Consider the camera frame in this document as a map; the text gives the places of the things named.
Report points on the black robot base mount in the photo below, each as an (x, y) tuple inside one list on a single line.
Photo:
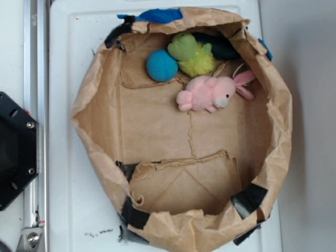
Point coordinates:
[(18, 150)]

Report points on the brown paper bag bin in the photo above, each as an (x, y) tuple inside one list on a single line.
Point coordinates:
[(121, 60)]

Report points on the pink plush bunny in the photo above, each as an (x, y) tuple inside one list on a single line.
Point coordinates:
[(212, 93)]

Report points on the metal corner bracket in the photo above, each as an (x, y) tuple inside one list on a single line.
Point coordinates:
[(31, 240)]

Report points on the dark teal object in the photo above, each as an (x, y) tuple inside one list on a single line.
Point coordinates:
[(221, 47)]

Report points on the green plush toy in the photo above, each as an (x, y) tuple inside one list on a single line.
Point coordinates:
[(193, 58)]

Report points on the blue ball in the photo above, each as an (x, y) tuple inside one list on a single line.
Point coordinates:
[(160, 66)]

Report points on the aluminium extrusion rail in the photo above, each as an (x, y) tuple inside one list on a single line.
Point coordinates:
[(36, 102)]

